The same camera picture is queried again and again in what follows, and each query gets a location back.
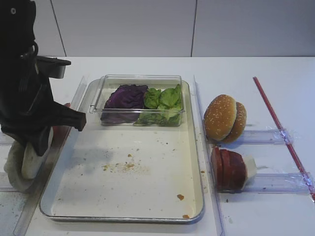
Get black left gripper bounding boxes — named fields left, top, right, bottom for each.
left=0, top=56, right=87, bottom=156

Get bun slice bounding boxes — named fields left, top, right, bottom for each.
left=21, top=127, right=54, bottom=179
left=4, top=141, right=32, bottom=192

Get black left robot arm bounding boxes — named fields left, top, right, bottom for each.
left=0, top=0, right=86, bottom=156

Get red tomato slices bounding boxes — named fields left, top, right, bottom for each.
left=53, top=102, right=72, bottom=150

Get green lettuce leaves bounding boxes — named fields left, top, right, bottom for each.
left=134, top=84, right=183, bottom=126

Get sliced red meat patties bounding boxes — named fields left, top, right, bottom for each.
left=211, top=147, right=247, bottom=192

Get purple cabbage leaf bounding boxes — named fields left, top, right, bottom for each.
left=100, top=85, right=148, bottom=124

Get clear plastic container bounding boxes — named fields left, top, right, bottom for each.
left=89, top=74, right=185, bottom=127

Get metal baking tray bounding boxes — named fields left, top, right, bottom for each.
left=39, top=82, right=204, bottom=224

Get front sesame bun top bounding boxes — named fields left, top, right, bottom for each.
left=204, top=94, right=237, bottom=141

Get sesame bun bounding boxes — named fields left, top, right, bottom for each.
left=223, top=102, right=247, bottom=143
left=204, top=94, right=237, bottom=141

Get rear sesame bun top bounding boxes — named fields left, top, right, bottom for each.
left=223, top=102, right=247, bottom=143

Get clear channel upper right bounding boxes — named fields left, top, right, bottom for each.
left=238, top=129, right=294, bottom=145

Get clear channel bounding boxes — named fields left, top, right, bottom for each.
left=238, top=129, right=294, bottom=145
left=219, top=172, right=315, bottom=195

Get clear channel lower right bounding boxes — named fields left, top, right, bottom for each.
left=219, top=172, right=315, bottom=195

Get clear rail left of tray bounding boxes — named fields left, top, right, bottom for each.
left=12, top=76, right=88, bottom=236

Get clear rail of tray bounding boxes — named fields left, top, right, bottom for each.
left=193, top=75, right=226, bottom=236
left=12, top=76, right=88, bottom=236

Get clear rail right of tray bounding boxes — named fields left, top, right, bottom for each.
left=193, top=75, right=226, bottom=236

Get red plastic rail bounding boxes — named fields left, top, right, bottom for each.
left=252, top=76, right=315, bottom=202

